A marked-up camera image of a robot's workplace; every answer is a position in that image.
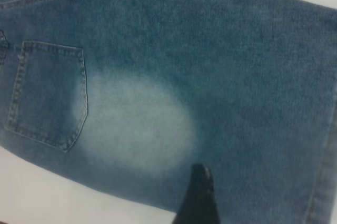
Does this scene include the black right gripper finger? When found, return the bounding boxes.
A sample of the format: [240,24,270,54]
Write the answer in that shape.
[172,165,222,224]

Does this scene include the blue denim jeans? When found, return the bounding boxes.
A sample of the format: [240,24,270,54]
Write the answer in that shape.
[0,0,337,224]

